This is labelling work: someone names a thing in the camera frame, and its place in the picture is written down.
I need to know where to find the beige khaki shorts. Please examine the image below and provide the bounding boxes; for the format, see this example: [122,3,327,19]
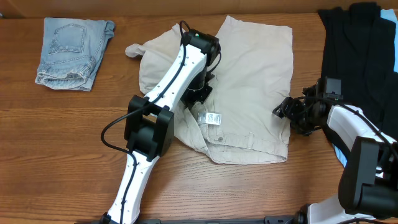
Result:
[125,17,293,164]

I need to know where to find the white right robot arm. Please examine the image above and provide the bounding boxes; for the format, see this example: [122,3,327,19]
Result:
[273,78,397,223]

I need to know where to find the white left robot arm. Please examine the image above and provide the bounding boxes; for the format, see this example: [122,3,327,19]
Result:
[99,29,221,223]

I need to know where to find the black garment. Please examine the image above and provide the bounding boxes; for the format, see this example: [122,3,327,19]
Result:
[318,2,397,139]

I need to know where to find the folded light blue denim shorts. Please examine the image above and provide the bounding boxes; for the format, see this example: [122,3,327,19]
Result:
[35,17,115,91]

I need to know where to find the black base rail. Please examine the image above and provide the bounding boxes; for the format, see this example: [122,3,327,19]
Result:
[134,215,295,224]

